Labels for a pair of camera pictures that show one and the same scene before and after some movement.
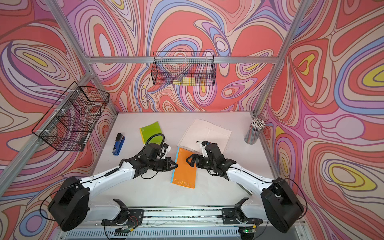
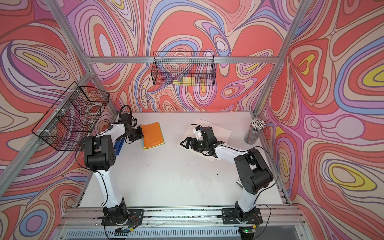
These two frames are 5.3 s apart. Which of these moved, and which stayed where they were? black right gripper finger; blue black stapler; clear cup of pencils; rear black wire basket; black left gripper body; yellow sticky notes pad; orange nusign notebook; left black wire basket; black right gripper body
Moved: black right gripper body; orange nusign notebook; black left gripper body; black right gripper finger
Stayed: clear cup of pencils; blue black stapler; yellow sticky notes pad; left black wire basket; rear black wire basket
